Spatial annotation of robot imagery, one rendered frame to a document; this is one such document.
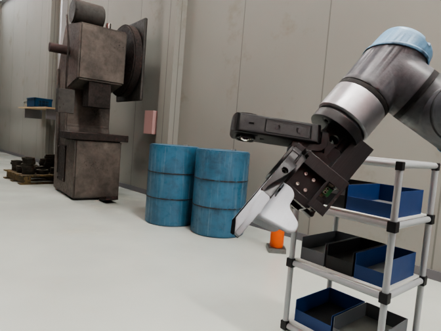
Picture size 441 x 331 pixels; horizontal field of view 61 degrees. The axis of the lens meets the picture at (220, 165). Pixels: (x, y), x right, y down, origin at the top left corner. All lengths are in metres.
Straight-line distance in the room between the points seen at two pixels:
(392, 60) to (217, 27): 4.85
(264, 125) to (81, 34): 5.24
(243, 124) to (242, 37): 4.49
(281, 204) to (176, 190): 3.77
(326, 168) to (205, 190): 3.44
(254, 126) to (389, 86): 0.17
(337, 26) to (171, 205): 2.55
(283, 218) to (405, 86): 0.23
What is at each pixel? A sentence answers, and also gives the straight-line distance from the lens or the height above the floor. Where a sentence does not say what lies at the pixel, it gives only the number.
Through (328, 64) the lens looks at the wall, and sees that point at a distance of 4.12.
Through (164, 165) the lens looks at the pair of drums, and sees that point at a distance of 4.17.
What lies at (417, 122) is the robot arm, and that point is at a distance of 0.54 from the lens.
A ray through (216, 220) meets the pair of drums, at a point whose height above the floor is 0.18.
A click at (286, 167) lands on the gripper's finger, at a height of 1.01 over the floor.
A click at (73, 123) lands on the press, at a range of 6.02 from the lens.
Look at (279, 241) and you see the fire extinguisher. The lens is 3.62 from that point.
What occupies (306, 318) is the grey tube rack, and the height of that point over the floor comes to 0.19.
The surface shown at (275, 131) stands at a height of 1.05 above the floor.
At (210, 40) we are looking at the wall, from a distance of 5.38.
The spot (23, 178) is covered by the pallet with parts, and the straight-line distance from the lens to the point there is 6.99.
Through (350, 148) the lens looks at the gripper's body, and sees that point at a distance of 0.50.
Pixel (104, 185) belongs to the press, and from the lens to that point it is 5.67.
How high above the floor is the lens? 1.04
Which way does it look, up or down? 4 degrees down
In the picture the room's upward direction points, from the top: 5 degrees clockwise
